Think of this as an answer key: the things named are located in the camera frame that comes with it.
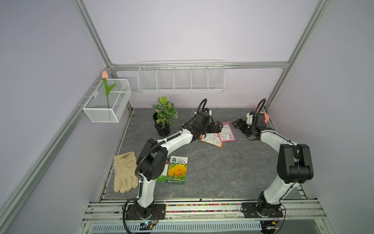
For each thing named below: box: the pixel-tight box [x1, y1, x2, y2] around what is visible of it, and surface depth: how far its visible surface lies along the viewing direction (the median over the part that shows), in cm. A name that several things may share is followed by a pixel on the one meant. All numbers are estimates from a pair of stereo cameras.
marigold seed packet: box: [166, 155, 189, 185], surface depth 90 cm
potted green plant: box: [150, 96, 179, 137], surface depth 88 cm
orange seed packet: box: [199, 132, 224, 149], surface depth 102 cm
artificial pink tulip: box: [101, 70, 116, 109], surface depth 85 cm
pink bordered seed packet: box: [218, 121, 236, 142], surface depth 107 cm
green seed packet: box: [156, 158, 170, 182], surface depth 88 cm
